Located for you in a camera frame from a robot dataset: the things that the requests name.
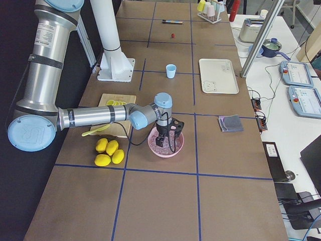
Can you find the light blue plastic cup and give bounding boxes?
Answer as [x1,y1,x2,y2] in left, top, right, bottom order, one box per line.
[166,64,177,79]

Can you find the lemon slices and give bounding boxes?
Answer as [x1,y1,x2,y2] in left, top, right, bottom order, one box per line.
[106,99,127,106]

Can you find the blue saucepan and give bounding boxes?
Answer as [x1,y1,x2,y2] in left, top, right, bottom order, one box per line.
[262,38,291,61]

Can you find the pink bowl of ice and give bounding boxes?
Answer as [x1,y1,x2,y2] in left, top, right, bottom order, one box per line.
[147,127,184,158]

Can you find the silver toaster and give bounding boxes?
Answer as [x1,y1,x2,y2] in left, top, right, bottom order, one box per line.
[239,19,264,43]

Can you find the grey folded cloth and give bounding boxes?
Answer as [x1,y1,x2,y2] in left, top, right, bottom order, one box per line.
[218,115,244,133]

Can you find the steel muddler black tip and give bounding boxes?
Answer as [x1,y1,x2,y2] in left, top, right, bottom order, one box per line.
[162,20,184,25]

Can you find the teach pendant near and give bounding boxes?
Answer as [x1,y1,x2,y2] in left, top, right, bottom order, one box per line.
[287,85,320,119]

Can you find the black power strip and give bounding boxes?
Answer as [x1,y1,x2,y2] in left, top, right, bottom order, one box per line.
[251,98,268,133]

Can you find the white wire cup rack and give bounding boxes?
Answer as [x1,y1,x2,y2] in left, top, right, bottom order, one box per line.
[197,1,225,24]

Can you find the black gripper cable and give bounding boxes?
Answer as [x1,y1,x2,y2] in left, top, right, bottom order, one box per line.
[114,111,176,154]

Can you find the wooden cutting board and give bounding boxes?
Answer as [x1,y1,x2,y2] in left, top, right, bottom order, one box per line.
[91,93,136,138]

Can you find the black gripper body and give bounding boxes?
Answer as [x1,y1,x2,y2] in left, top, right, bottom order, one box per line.
[156,118,185,138]

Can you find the yellow cup on rack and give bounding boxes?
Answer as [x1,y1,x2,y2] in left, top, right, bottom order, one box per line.
[197,0,206,12]

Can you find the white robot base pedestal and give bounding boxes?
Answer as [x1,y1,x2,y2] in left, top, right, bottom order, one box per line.
[90,1,135,82]

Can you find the pink cup on rack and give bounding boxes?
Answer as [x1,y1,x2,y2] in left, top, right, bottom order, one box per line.
[206,5,215,18]

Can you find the aluminium frame post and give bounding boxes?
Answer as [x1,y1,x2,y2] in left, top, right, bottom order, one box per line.
[240,0,284,78]

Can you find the teach pendant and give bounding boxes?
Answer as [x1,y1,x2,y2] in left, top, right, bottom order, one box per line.
[287,85,320,119]
[280,61,314,87]

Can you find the teach pendant far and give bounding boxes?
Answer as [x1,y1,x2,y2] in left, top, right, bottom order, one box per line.
[280,61,314,87]

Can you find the yellow-green plastic knife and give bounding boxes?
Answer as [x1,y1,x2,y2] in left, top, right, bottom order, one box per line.
[81,124,110,137]

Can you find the cream bear print tray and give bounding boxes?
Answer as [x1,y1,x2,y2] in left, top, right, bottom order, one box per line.
[199,58,239,94]

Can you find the blue bowl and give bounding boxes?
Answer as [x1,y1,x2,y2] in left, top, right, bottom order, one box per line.
[247,45,264,58]

